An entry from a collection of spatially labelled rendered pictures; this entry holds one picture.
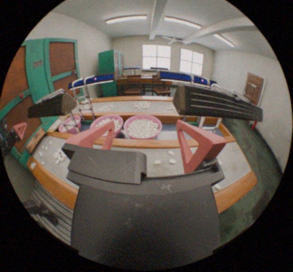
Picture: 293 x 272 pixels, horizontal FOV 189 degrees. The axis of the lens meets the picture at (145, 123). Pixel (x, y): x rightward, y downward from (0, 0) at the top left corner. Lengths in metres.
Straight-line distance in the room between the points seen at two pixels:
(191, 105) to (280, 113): 4.20
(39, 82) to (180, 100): 1.20
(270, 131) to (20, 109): 5.41
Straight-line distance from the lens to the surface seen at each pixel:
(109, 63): 3.10
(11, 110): 1.07
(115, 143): 0.53
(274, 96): 4.41
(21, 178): 1.98
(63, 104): 0.34
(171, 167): 0.47
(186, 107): 0.22
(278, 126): 4.32
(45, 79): 1.22
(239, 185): 0.64
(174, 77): 0.78
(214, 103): 0.28
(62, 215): 0.70
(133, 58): 5.30
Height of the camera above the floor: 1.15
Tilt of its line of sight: 37 degrees down
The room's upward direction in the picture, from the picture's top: straight up
